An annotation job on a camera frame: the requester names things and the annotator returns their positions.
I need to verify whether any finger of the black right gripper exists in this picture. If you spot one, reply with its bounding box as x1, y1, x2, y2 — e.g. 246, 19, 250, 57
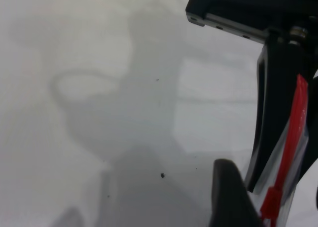
244, 28, 309, 193
308, 72, 318, 163

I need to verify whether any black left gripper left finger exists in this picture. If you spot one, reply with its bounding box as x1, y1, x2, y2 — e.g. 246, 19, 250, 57
210, 158, 265, 227

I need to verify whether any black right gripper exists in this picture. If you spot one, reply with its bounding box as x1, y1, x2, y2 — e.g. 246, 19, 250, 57
185, 0, 318, 47

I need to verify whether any clear plastic zipper bag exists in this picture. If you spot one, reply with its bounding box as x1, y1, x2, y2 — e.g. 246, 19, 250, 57
244, 74, 311, 227

